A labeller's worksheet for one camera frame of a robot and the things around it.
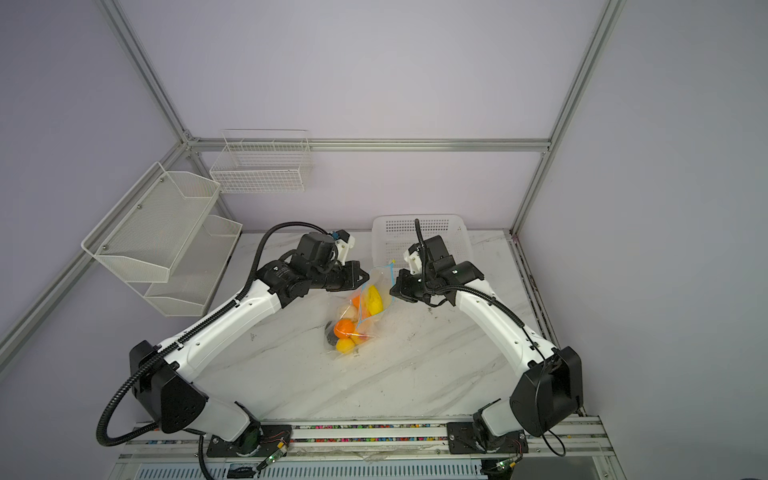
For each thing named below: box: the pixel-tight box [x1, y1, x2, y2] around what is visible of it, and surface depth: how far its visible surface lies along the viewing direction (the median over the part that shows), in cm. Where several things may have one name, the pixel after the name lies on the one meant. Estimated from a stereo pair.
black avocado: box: [326, 325, 338, 346], surface depth 88 cm
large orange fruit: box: [334, 319, 355, 339], surface depth 85 cm
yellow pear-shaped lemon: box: [336, 338, 355, 354], surface depth 87 cm
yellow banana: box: [368, 285, 384, 315], surface depth 88 cm
